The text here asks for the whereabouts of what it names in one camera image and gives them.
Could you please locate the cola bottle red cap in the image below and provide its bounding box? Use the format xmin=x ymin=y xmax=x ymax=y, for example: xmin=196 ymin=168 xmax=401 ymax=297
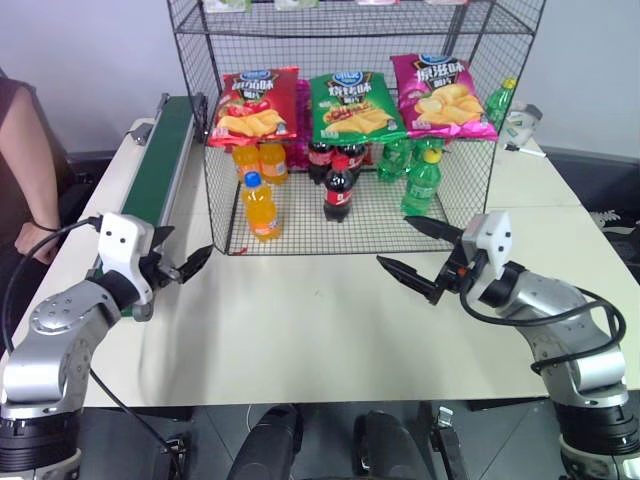
xmin=322 ymin=155 xmax=358 ymax=224

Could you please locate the white cup with label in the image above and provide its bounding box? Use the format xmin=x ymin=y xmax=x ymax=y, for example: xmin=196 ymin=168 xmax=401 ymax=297
xmin=501 ymin=101 xmax=544 ymax=147

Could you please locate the black wire mesh rack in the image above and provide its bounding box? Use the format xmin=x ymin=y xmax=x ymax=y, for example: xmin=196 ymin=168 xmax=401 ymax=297
xmin=166 ymin=0 xmax=547 ymax=258

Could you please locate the green soda bottle yellow cap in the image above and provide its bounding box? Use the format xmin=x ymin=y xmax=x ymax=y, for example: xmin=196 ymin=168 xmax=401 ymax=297
xmin=485 ymin=77 xmax=518 ymax=132
xmin=401 ymin=149 xmax=445 ymax=218

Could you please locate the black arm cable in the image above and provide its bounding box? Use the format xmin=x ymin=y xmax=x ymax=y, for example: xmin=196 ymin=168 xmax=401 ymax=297
xmin=0 ymin=214 xmax=189 ymax=480
xmin=458 ymin=249 xmax=628 ymax=376

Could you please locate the person's dark maroon shirt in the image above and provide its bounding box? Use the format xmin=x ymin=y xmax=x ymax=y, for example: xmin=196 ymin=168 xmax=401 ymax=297
xmin=0 ymin=66 xmax=71 ymax=251

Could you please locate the magenta potato chips bag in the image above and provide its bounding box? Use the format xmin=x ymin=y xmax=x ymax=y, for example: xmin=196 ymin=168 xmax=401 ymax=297
xmin=286 ymin=78 xmax=314 ymax=172
xmin=389 ymin=53 xmax=500 ymax=142

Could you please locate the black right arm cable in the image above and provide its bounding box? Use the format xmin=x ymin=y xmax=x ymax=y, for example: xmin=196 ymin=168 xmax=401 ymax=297
xmin=458 ymin=249 xmax=628 ymax=376

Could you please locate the black cloth white leaf print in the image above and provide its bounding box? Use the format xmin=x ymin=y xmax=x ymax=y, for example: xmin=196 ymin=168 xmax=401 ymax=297
xmin=587 ymin=207 xmax=640 ymax=246

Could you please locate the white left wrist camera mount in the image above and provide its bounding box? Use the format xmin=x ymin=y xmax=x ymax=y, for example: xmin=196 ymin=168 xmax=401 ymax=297
xmin=96 ymin=212 xmax=157 ymax=304

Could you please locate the green potato chips bag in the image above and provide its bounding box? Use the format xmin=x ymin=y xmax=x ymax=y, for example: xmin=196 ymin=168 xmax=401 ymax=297
xmin=308 ymin=70 xmax=409 ymax=147

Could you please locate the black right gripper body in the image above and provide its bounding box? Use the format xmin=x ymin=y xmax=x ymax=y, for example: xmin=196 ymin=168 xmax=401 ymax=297
xmin=428 ymin=234 xmax=486 ymax=304

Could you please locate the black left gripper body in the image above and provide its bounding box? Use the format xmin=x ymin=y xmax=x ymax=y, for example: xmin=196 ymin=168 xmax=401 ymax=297
xmin=144 ymin=248 xmax=184 ymax=292

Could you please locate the black sofa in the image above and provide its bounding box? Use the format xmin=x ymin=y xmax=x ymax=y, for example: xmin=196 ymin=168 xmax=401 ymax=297
xmin=541 ymin=144 xmax=640 ymax=284

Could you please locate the black chair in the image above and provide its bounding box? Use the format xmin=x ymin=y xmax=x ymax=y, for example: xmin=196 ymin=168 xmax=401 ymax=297
xmin=58 ymin=148 xmax=119 ymax=219

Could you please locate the person's hand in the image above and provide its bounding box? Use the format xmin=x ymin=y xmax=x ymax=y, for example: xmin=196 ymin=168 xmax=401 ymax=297
xmin=13 ymin=221 xmax=62 ymax=266

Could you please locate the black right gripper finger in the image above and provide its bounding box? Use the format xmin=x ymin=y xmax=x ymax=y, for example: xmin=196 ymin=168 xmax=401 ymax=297
xmin=403 ymin=215 xmax=463 ymax=247
xmin=375 ymin=255 xmax=442 ymax=304

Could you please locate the orange soda bottle blue cap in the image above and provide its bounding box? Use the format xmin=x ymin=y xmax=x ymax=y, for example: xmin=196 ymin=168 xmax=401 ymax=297
xmin=241 ymin=170 xmax=284 ymax=243

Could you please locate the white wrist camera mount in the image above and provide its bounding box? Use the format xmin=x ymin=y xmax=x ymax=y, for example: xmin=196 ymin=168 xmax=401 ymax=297
xmin=461 ymin=210 xmax=514 ymax=279
xmin=96 ymin=212 xmax=157 ymax=304

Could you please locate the white marker pen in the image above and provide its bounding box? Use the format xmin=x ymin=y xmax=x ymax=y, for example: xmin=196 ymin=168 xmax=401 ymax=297
xmin=503 ymin=142 xmax=548 ymax=160

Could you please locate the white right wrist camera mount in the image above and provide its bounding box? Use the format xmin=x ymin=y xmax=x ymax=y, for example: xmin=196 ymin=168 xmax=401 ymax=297
xmin=461 ymin=210 xmax=514 ymax=279

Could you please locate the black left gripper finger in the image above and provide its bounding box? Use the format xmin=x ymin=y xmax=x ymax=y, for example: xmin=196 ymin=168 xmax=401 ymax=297
xmin=151 ymin=225 xmax=176 ymax=254
xmin=176 ymin=244 xmax=214 ymax=287

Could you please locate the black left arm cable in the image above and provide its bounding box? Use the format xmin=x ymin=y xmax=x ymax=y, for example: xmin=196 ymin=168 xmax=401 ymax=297
xmin=0 ymin=214 xmax=189 ymax=480

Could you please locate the red potato chips bag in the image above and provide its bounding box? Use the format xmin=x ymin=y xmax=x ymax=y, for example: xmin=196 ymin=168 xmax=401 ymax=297
xmin=206 ymin=66 xmax=301 ymax=149

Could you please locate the green conveyor belt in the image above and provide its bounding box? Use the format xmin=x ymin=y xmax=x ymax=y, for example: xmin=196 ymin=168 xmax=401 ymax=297
xmin=87 ymin=91 xmax=209 ymax=324

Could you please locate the black table clamp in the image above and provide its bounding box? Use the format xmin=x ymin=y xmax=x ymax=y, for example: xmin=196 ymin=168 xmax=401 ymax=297
xmin=159 ymin=432 xmax=192 ymax=480
xmin=430 ymin=405 xmax=470 ymax=480

